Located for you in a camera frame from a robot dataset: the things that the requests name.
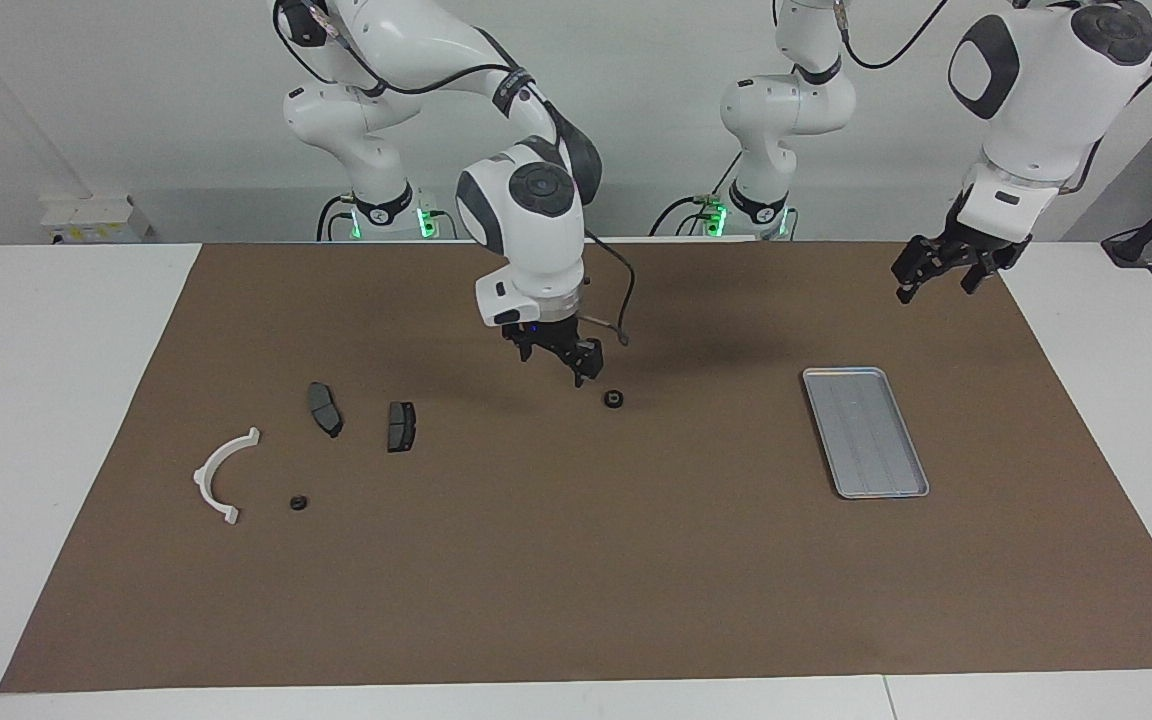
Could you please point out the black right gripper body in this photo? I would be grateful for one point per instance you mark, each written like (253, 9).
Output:
(546, 335)

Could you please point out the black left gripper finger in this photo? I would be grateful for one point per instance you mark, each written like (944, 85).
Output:
(974, 276)
(905, 283)

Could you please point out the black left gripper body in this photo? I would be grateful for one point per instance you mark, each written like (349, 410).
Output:
(971, 240)

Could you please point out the large black bearing gear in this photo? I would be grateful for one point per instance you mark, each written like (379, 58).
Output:
(614, 398)

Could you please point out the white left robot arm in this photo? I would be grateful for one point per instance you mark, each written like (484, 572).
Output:
(1046, 90)

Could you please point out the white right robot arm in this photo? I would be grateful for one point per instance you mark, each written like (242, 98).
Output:
(536, 240)

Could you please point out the silver metal tray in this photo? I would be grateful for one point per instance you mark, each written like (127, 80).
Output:
(866, 435)

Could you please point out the dark grey rectangular brake pad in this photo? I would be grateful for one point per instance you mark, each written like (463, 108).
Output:
(401, 426)

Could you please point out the brown table mat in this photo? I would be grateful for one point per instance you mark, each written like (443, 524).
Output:
(576, 560)

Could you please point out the dark grey curved brake pad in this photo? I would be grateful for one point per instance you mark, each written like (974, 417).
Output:
(322, 408)

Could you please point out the white power strip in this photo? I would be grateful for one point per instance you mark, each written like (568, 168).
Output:
(86, 220)

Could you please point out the white curved plastic bracket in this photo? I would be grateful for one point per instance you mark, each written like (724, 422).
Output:
(206, 470)

